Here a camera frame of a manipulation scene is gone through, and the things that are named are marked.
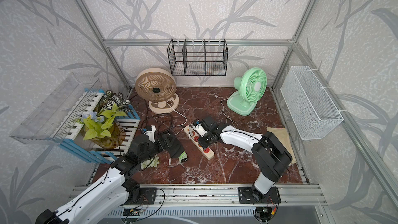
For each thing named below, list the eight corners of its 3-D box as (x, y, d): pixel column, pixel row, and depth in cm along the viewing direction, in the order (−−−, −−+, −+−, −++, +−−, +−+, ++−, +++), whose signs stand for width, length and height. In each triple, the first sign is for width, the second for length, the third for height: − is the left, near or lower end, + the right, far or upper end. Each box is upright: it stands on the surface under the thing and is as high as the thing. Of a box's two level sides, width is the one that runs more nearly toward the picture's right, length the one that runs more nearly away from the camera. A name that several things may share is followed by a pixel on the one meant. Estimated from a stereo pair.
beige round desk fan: (148, 113, 107) (130, 80, 83) (151, 102, 114) (136, 67, 90) (177, 113, 107) (168, 80, 83) (179, 102, 114) (172, 68, 90)
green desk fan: (228, 114, 107) (233, 81, 83) (233, 96, 118) (239, 62, 93) (255, 121, 103) (269, 89, 79) (258, 102, 114) (271, 68, 90)
